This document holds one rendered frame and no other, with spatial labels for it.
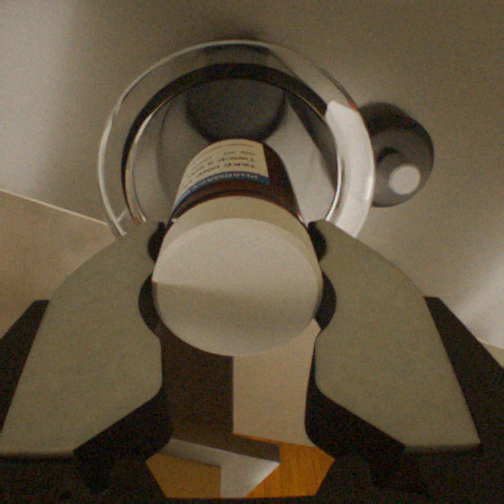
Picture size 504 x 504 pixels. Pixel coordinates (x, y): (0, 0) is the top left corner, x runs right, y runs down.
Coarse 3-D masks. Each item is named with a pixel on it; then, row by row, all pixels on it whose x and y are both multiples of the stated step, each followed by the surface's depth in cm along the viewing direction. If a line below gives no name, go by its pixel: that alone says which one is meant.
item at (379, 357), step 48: (336, 240) 11; (336, 288) 9; (384, 288) 9; (336, 336) 7; (384, 336) 7; (432, 336) 7; (336, 384) 6; (384, 384) 6; (432, 384) 6; (336, 432) 6; (384, 432) 6; (432, 432) 6; (384, 480) 6
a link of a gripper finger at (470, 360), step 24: (432, 312) 8; (456, 336) 7; (456, 360) 7; (480, 360) 7; (480, 384) 6; (480, 408) 6; (480, 432) 6; (408, 456) 5; (432, 456) 5; (456, 456) 5; (480, 456) 5; (408, 480) 5; (432, 480) 5; (456, 480) 5; (480, 480) 5
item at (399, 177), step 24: (384, 120) 33; (408, 120) 33; (384, 144) 33; (408, 144) 33; (432, 144) 34; (384, 168) 33; (408, 168) 31; (432, 168) 36; (384, 192) 36; (408, 192) 32
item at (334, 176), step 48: (192, 48) 12; (240, 48) 12; (144, 96) 13; (288, 96) 30; (336, 96) 13; (144, 144) 17; (192, 144) 29; (288, 144) 27; (336, 144) 14; (144, 192) 17; (336, 192) 16
